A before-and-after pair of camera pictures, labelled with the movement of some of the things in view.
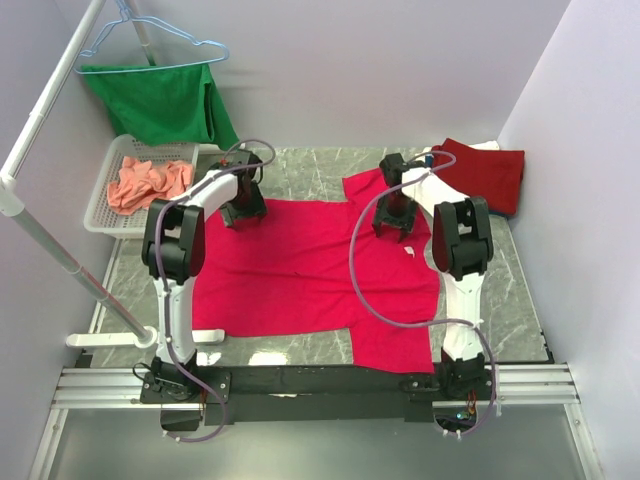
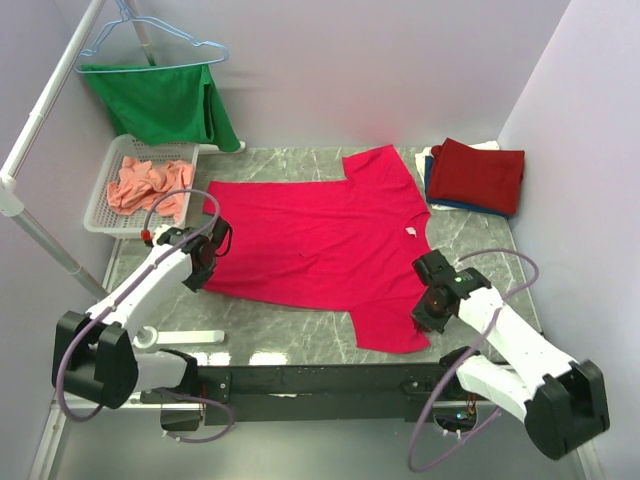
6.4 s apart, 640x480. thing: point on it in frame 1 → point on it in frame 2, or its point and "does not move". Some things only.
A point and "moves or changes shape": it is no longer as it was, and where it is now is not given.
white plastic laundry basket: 102,219 does not move
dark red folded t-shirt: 495,175 does not move
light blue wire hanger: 82,71 does not move
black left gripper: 256,209 → 197,283
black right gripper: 401,224 → 423,320
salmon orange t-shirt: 141,183 does not move
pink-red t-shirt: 321,268 moves or changes shape
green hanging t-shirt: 157,104 does not move
